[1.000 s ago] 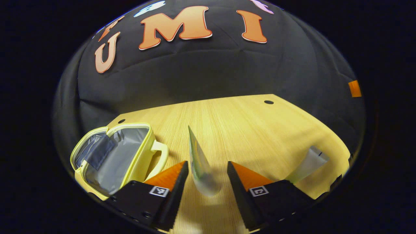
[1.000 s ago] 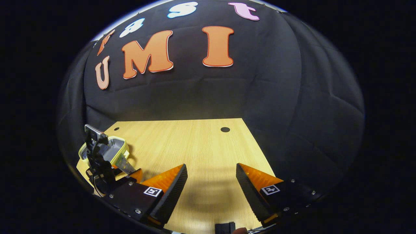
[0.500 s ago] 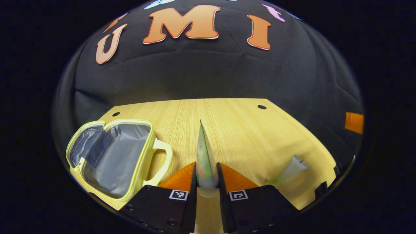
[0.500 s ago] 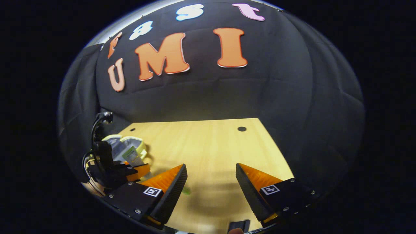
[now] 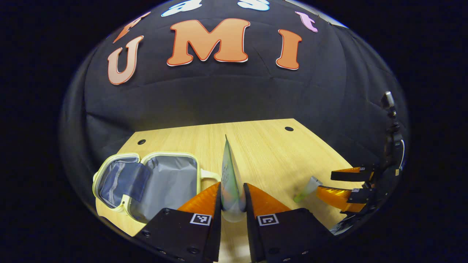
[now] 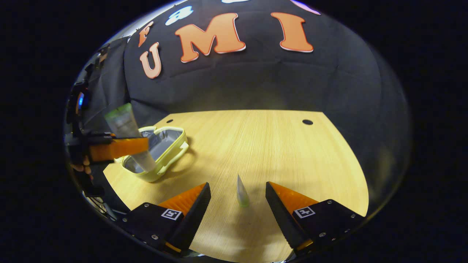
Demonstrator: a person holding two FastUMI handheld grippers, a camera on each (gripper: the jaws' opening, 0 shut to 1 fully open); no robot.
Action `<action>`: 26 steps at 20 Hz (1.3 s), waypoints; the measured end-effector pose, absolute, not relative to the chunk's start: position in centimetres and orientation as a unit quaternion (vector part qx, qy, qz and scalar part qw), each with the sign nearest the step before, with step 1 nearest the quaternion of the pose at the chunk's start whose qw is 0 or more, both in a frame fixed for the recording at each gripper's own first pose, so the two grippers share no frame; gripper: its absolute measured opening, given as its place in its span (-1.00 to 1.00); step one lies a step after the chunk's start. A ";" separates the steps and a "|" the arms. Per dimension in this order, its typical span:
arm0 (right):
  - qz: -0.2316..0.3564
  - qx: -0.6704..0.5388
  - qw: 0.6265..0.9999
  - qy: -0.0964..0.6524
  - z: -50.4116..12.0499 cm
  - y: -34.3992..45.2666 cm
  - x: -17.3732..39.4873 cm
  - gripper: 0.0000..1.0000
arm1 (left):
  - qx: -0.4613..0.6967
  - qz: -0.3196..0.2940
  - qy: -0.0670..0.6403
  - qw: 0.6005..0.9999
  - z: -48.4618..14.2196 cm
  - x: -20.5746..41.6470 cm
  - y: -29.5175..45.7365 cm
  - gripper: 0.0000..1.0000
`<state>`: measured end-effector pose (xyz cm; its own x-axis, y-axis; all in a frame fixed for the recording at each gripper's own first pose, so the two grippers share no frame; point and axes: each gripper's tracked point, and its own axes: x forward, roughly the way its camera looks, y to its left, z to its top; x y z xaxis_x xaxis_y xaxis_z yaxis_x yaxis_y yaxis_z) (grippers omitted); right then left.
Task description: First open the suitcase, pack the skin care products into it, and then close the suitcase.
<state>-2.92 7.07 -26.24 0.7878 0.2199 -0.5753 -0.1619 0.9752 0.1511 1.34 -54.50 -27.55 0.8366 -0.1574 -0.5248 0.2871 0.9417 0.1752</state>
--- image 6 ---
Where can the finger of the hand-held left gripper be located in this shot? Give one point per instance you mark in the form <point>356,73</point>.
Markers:
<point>117,149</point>

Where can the small white green tube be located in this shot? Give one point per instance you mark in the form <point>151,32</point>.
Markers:
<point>242,193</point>

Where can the large white green tube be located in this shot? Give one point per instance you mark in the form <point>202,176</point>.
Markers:
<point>126,122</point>

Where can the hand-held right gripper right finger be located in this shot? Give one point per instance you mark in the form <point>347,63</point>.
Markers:
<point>279,217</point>

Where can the pale yellow suitcase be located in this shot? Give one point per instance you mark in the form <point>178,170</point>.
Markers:
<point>168,144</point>

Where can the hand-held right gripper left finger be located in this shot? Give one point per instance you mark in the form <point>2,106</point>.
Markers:
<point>195,217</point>

